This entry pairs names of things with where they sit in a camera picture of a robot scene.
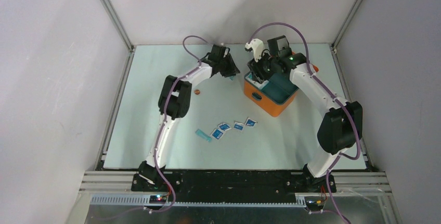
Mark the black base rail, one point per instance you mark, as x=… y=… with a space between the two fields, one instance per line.
x=229 y=186

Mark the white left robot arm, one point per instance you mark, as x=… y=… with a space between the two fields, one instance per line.
x=174 y=104

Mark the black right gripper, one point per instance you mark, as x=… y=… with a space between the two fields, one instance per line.
x=255 y=67

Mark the teal white label packet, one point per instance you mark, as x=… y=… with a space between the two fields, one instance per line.
x=259 y=85

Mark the orange plastic medicine box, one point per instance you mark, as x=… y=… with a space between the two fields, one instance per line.
x=268 y=106

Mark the dark teal divider tray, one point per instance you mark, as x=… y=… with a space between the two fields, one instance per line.
x=278 y=90

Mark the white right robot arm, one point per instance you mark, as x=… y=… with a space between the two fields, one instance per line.
x=341 y=125

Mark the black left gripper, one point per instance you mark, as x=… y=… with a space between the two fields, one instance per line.
x=232 y=69

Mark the blue white wipe sachet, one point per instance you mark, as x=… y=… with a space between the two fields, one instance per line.
x=224 y=126
x=250 y=122
x=217 y=134
x=239 y=126

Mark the teal strip packet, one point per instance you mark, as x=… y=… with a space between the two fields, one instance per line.
x=203 y=135

